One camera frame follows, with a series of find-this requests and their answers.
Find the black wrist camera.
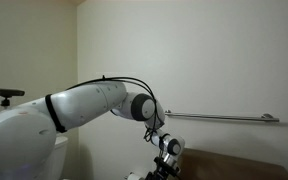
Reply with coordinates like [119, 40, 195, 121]
[153, 156, 182, 178]

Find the black camera on tripod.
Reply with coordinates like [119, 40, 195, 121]
[0, 87, 26, 109]

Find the black arm strap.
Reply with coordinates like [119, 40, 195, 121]
[44, 93, 68, 134]

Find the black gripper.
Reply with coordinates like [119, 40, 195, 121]
[145, 169, 172, 180]

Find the white toilet paper roll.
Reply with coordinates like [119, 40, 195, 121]
[123, 171, 147, 180]

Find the metal wall grab bar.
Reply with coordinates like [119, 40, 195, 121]
[163, 109, 280, 123]

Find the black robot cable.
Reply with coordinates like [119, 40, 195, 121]
[65, 75, 165, 143]

